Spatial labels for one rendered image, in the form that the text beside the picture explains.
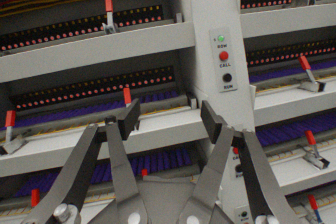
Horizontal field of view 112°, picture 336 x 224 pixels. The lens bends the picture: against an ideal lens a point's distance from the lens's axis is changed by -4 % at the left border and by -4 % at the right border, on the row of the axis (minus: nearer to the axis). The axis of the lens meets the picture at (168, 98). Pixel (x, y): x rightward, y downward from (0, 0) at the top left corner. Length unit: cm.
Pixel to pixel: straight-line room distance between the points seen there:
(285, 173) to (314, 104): 18
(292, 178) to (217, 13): 41
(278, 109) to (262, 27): 18
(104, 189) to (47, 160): 16
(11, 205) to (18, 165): 20
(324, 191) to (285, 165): 23
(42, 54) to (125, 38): 16
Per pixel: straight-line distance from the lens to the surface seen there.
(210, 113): 17
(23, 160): 40
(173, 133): 26
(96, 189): 44
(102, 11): 55
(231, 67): 28
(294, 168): 48
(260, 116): 33
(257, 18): 34
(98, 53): 28
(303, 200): 64
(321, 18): 46
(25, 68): 36
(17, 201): 58
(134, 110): 19
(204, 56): 26
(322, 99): 44
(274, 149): 47
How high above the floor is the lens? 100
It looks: 5 degrees down
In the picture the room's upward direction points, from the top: 11 degrees counter-clockwise
